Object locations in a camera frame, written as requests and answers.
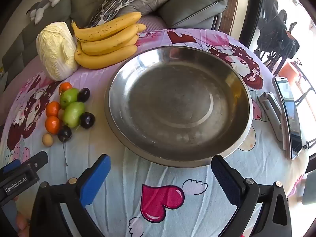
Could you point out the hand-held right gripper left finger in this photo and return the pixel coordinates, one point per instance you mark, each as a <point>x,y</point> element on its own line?
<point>95,177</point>

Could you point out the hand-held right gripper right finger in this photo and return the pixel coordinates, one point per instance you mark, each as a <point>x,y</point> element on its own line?
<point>226,180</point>

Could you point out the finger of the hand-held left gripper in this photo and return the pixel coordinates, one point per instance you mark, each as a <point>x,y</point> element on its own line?
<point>11,166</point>
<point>38,160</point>

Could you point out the brown longan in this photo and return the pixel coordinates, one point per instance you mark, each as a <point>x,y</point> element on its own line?
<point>47,139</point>
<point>60,114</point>

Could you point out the dark cherry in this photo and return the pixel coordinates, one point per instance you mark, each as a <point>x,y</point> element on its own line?
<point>84,94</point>
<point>64,133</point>
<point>87,120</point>

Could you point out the green jujube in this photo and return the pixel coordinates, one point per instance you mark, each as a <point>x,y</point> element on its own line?
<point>73,114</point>
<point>69,98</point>

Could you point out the stainless steel bowl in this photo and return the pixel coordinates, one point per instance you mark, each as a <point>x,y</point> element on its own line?
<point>172,103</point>

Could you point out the person's left hand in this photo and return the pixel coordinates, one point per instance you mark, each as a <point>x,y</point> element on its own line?
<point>22,223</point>

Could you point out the printed blanket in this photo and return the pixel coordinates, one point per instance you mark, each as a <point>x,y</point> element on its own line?
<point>160,175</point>

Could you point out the orange tangerine with stem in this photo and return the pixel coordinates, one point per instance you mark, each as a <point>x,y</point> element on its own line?
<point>64,87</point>

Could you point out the silver phone stand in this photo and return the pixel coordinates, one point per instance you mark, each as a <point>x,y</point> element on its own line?
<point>271,111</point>

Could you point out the napa cabbage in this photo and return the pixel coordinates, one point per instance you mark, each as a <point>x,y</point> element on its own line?
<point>55,51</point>

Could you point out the yellow banana bunch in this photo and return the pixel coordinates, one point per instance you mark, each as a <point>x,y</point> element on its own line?
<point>106,59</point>

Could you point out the orange flower pot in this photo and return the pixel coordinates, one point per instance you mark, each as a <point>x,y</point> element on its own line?
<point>288,72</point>

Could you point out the grey and white plush toy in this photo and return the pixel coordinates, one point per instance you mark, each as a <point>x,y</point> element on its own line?
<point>43,5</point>

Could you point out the black folded stroller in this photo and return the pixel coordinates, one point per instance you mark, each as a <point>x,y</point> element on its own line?
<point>276,29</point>

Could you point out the grey sofa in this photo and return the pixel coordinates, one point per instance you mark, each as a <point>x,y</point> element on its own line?
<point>81,5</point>

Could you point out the grey leather cushion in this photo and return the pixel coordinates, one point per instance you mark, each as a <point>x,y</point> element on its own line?
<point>192,9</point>

